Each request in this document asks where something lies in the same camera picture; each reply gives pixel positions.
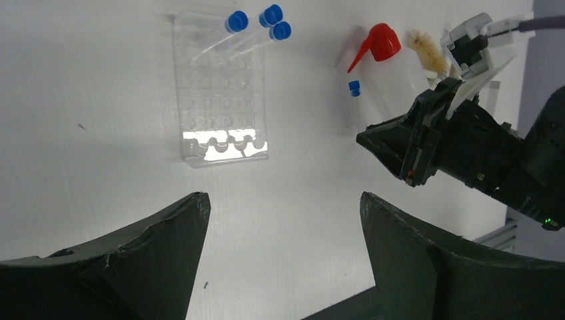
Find red cap wash bottle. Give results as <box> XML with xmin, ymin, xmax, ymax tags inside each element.
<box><xmin>347</xmin><ymin>23</ymin><xmax>430</xmax><ymax>125</ymax></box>

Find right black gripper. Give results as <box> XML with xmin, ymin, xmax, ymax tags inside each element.
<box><xmin>356</xmin><ymin>87</ymin><xmax>564</xmax><ymax>231</ymax></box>

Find clear test tube rack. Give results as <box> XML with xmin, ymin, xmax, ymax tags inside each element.
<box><xmin>173</xmin><ymin>11</ymin><xmax>268</xmax><ymax>168</ymax></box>

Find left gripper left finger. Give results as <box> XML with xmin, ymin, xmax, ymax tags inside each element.
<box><xmin>1</xmin><ymin>192</ymin><xmax>211</xmax><ymax>319</ymax></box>

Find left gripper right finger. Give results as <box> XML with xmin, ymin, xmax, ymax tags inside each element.
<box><xmin>312</xmin><ymin>192</ymin><xmax>564</xmax><ymax>319</ymax></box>

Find blue cap test tube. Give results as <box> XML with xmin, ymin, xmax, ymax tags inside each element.
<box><xmin>192</xmin><ymin>10</ymin><xmax>249</xmax><ymax>59</ymax></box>
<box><xmin>231</xmin><ymin>21</ymin><xmax>292</xmax><ymax>56</ymax></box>
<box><xmin>216</xmin><ymin>4</ymin><xmax>283</xmax><ymax>52</ymax></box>
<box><xmin>348</xmin><ymin>80</ymin><xmax>361</xmax><ymax>111</ymax></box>

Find tan test tube brush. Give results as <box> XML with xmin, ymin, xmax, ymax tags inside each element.
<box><xmin>406</xmin><ymin>29</ymin><xmax>449</xmax><ymax>76</ymax></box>

